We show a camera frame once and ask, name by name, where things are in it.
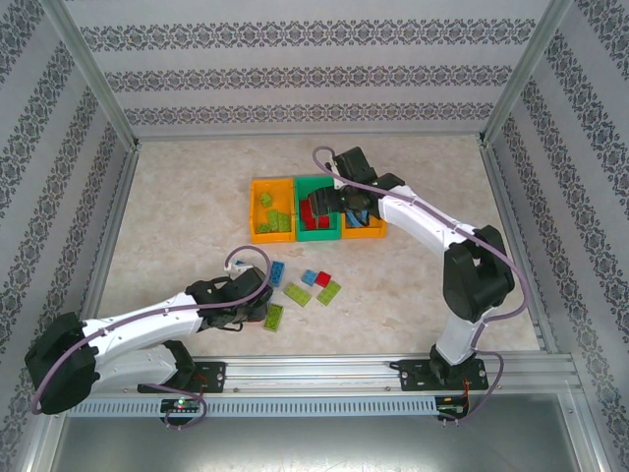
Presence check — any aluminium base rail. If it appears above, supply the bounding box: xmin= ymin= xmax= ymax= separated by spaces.
xmin=46 ymin=354 xmax=577 ymax=395

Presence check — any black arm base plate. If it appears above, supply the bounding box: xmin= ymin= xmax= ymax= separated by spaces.
xmin=137 ymin=361 xmax=228 ymax=394
xmin=397 ymin=358 xmax=490 ymax=393

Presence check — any slotted grey cable duct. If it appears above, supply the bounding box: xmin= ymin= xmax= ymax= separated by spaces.
xmin=66 ymin=396 xmax=438 ymax=418

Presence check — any green plastic bin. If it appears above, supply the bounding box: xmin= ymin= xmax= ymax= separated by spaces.
xmin=293 ymin=175 xmax=344 ymax=244

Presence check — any grey metal panel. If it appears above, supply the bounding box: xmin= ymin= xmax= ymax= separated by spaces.
xmin=46 ymin=415 xmax=608 ymax=472

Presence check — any aluminium rear rail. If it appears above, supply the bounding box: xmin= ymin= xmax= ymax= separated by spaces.
xmin=136 ymin=131 xmax=486 ymax=144

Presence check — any aluminium side rail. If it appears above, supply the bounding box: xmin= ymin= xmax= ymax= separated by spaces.
xmin=479 ymin=140 xmax=561 ymax=354
xmin=66 ymin=145 xmax=142 ymax=359

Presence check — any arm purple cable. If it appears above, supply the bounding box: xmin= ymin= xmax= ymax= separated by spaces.
xmin=31 ymin=245 xmax=274 ymax=432
xmin=313 ymin=146 xmax=532 ymax=429

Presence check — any orange plastic bin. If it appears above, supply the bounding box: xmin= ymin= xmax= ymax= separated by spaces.
xmin=250 ymin=177 xmax=297 ymax=245
xmin=340 ymin=196 xmax=388 ymax=241

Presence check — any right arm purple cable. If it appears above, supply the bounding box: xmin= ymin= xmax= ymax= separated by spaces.
xmin=313 ymin=146 xmax=532 ymax=429

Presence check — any aluminium frame post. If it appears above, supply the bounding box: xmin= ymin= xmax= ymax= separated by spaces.
xmin=38 ymin=0 xmax=143 ymax=148
xmin=477 ymin=0 xmax=575 ymax=148

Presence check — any small circuit board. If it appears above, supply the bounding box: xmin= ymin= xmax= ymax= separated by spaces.
xmin=160 ymin=397 xmax=202 ymax=413
xmin=435 ymin=396 xmax=471 ymax=415

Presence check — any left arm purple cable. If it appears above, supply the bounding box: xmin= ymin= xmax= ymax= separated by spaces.
xmin=31 ymin=245 xmax=274 ymax=432

